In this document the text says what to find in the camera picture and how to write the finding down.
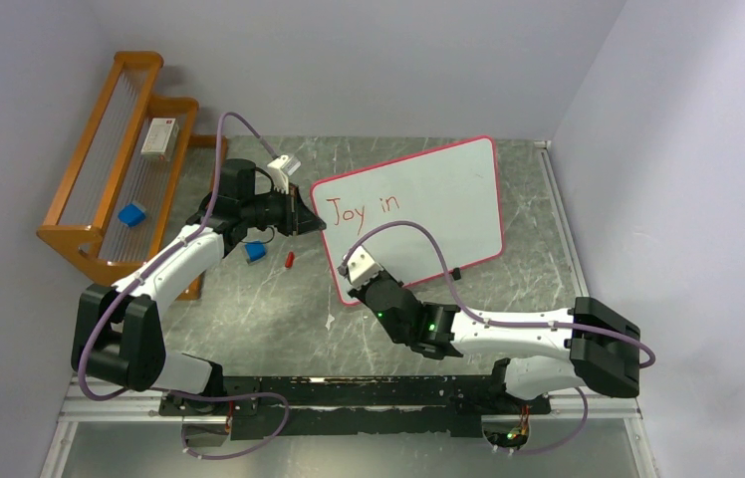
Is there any red marker cap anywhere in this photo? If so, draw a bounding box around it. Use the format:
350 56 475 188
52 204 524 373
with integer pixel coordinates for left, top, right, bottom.
284 251 296 269

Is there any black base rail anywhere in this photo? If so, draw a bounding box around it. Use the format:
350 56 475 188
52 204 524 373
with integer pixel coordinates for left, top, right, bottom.
158 375 551 440

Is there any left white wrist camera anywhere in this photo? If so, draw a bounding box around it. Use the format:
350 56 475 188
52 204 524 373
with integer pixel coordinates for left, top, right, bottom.
266 154 301 194

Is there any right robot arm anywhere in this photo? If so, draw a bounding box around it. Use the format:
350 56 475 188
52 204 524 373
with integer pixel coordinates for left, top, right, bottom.
349 273 643 412

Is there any white red cardboard box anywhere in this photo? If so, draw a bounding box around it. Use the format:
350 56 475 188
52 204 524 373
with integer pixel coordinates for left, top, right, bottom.
140 118 179 161

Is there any red framed whiteboard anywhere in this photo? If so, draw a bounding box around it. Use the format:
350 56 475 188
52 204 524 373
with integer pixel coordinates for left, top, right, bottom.
311 136 505 285

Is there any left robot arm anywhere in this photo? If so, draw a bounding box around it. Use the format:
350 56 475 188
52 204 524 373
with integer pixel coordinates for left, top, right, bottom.
71 155 326 414

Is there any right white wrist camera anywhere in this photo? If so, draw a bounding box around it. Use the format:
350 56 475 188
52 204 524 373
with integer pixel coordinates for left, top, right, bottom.
338 246 383 289

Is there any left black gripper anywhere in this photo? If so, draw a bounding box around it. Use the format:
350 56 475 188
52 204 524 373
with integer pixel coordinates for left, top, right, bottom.
242 182 326 237

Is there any blue eraser on shelf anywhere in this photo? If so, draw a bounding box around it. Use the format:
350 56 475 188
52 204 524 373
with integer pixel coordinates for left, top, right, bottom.
117 202 147 228

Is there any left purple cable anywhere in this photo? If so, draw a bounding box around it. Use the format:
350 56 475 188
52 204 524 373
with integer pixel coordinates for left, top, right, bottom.
77 111 291 461

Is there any orange wooden shelf rack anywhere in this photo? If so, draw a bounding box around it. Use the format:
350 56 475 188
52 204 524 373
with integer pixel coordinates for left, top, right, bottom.
37 51 228 285

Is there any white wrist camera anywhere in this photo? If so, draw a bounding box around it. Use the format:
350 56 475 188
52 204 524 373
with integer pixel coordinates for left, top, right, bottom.
338 246 383 289
266 154 301 194

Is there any blue eraser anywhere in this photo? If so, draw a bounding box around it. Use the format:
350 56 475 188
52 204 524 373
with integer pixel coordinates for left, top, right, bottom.
243 241 267 264
117 202 147 228

